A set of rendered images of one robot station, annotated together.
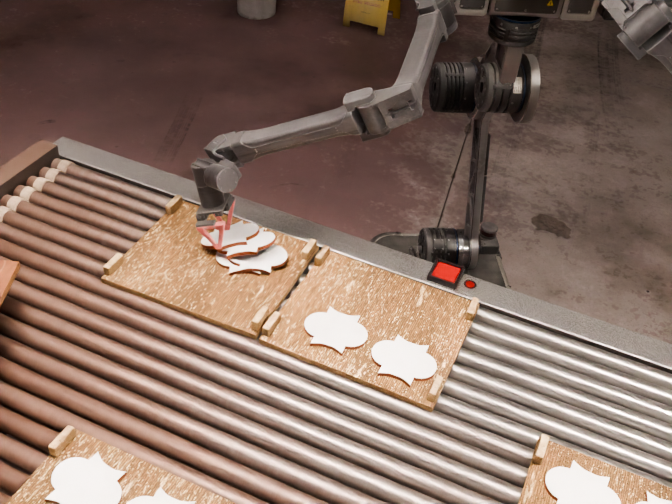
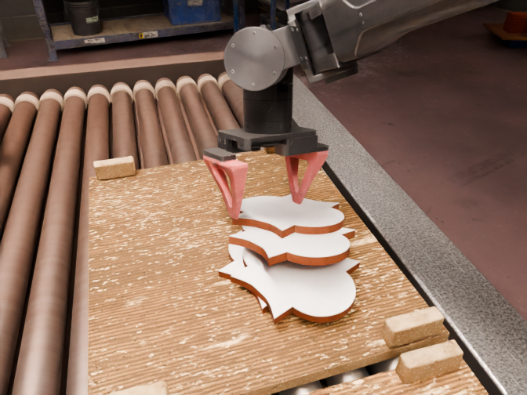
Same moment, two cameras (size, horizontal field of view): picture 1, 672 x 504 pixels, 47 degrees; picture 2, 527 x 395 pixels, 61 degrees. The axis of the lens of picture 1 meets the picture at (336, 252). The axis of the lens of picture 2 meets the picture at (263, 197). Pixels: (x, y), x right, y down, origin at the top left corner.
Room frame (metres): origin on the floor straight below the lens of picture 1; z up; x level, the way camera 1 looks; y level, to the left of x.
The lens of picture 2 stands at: (1.18, -0.07, 1.31)
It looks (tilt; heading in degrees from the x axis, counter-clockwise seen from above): 36 degrees down; 54
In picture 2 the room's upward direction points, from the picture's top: straight up
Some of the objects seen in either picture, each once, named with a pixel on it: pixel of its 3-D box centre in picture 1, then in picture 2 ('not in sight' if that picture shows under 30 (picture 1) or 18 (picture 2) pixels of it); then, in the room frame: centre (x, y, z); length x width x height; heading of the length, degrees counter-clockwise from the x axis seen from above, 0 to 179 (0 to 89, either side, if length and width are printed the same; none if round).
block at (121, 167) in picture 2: (113, 264); (114, 168); (1.34, 0.52, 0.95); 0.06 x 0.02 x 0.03; 161
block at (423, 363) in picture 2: (322, 255); (430, 361); (1.45, 0.03, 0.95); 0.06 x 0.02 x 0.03; 159
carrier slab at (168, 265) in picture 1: (214, 263); (233, 244); (1.41, 0.30, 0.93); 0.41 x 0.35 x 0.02; 71
